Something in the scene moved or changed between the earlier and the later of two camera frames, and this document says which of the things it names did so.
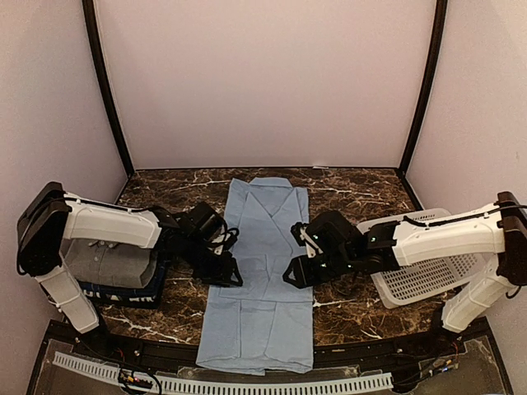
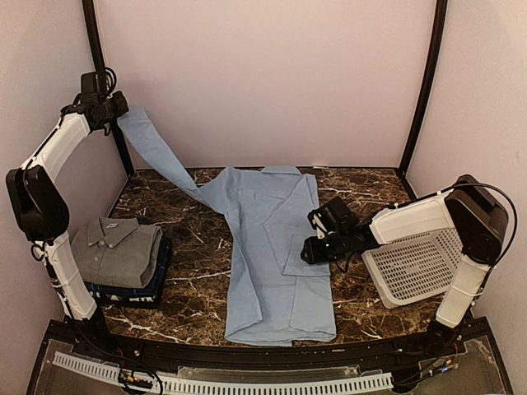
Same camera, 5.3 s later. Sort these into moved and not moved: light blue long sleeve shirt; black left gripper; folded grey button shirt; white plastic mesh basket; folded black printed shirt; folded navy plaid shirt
Moved: light blue long sleeve shirt; black left gripper
Not moved: folded black printed shirt; white plastic mesh basket; folded grey button shirt; folded navy plaid shirt
